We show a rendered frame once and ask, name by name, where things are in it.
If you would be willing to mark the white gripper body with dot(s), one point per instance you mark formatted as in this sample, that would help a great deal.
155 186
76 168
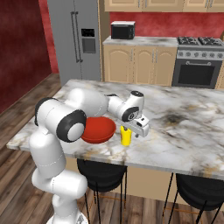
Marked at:
139 127

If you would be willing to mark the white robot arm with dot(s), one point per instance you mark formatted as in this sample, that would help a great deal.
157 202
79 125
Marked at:
55 116

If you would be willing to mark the yellow cup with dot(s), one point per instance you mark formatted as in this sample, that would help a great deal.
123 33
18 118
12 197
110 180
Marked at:
126 137

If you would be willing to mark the red bowl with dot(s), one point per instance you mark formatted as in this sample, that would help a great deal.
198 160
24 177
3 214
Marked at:
99 130

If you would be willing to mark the black bar stool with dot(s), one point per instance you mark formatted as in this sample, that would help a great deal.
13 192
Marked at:
199 196
101 178

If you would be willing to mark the beige lower cupboards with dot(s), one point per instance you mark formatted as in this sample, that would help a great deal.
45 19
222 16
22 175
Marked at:
140 64

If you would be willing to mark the beige cupboards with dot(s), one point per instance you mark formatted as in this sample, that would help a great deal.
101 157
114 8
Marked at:
140 64
164 5

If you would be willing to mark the steel oven with hob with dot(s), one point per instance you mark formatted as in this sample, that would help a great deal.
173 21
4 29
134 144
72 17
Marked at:
199 61

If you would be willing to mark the black microwave oven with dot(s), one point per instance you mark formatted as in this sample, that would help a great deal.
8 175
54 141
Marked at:
122 30

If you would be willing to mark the grey fridge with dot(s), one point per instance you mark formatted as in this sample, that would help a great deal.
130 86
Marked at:
76 39

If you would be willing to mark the beige upper cupboards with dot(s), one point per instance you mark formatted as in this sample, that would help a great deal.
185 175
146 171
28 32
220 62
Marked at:
164 5

